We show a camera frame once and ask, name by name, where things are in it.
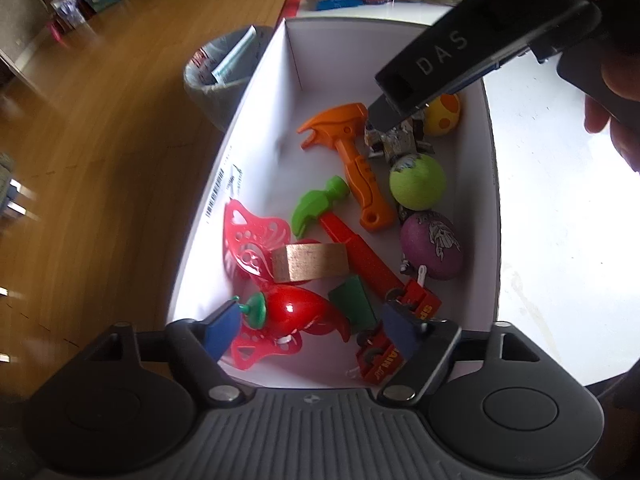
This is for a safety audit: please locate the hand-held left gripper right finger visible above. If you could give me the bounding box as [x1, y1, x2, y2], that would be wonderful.
[377, 302, 543, 405]

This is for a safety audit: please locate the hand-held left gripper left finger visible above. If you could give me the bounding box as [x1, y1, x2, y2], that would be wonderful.
[70, 299, 246, 406]

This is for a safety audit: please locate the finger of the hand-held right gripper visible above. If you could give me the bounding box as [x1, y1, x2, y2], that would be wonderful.
[367, 62, 501, 132]
[375, 0, 602, 111]

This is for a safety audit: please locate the silver action figure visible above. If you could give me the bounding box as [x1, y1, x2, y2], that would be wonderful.
[364, 112, 436, 167]

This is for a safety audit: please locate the red alien toy cart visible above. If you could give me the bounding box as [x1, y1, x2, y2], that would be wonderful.
[350, 277, 443, 386]

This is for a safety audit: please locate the yellow spotted toy egg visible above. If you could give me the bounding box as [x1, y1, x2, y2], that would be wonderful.
[424, 92, 461, 137]

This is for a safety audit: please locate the orange toy hammer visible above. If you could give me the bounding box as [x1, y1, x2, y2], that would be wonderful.
[298, 102, 396, 233]

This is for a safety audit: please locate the green toy egg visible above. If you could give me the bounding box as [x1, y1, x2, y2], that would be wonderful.
[389, 152, 447, 212]

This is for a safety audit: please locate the red toy with green base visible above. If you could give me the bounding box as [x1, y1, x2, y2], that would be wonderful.
[239, 275, 378, 343]

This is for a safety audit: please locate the purple toy egg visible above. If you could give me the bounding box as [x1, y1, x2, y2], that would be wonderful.
[400, 210, 465, 281]

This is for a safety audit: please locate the wooden block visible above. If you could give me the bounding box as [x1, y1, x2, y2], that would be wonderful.
[271, 241, 349, 283]

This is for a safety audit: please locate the white cardboard box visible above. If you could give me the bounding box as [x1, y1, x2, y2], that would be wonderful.
[167, 17, 501, 391]

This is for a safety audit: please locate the green red toy hammer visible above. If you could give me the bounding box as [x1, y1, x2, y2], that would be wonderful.
[291, 176, 406, 301]

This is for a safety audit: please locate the person's right hand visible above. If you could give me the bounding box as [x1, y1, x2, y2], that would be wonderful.
[582, 50, 640, 173]

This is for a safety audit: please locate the red butterfly cutout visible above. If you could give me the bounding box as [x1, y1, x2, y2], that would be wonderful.
[222, 199, 306, 371]

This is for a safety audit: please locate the lined trash bin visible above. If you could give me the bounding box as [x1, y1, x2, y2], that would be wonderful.
[183, 25, 275, 133]

